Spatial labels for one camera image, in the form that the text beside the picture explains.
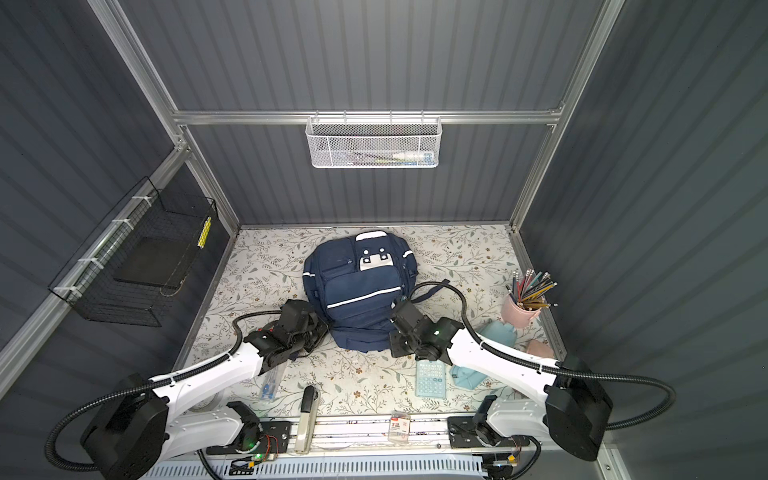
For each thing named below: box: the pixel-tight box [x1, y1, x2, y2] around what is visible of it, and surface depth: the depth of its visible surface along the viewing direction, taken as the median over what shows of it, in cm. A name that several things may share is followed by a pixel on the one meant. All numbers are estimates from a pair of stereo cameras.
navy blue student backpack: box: [303, 231, 451, 353], surface depth 96 cm
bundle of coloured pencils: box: [506, 268, 559, 311], surface depth 88 cm
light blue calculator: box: [415, 360, 446, 399], surface depth 82 cm
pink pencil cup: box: [501, 294, 541, 328], surface depth 88 cm
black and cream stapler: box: [295, 385, 319, 455], surface depth 75 cm
